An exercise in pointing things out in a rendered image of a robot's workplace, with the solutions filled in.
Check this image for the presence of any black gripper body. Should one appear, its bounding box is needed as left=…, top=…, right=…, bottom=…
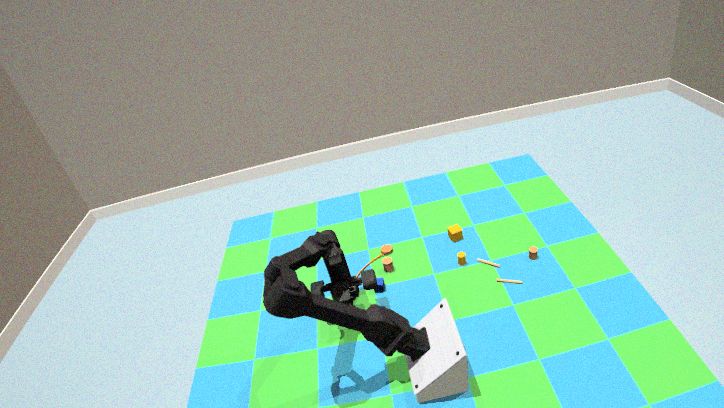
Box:
left=310, top=265, right=378, bottom=298

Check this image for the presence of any blue cube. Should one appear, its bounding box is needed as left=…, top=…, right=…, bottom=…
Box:
left=374, top=277, right=385, bottom=292

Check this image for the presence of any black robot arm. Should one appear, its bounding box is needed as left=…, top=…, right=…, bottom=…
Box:
left=263, top=230, right=430, bottom=362

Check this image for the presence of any yellow cube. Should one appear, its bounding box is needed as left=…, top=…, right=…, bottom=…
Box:
left=447, top=224, right=463, bottom=242

